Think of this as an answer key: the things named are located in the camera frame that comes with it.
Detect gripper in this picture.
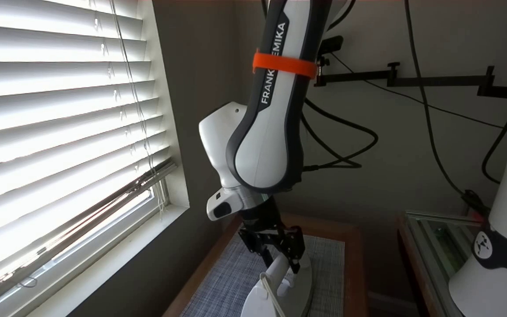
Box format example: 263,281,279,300
238,198,306,274

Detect black clamp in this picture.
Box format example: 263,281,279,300
462,189,491,219

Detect white window blinds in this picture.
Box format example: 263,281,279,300
0,0,178,304

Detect black cable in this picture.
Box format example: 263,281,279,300
331,52,506,130
403,0,478,199
481,118,507,185

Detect grey woven placemat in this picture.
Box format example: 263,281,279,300
179,231,346,317

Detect white blind cord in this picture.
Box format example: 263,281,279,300
109,0,167,217

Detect camera on mount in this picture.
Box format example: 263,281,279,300
314,35,507,100

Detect window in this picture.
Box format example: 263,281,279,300
0,0,191,317

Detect white clothes iron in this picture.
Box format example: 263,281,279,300
240,250,314,317

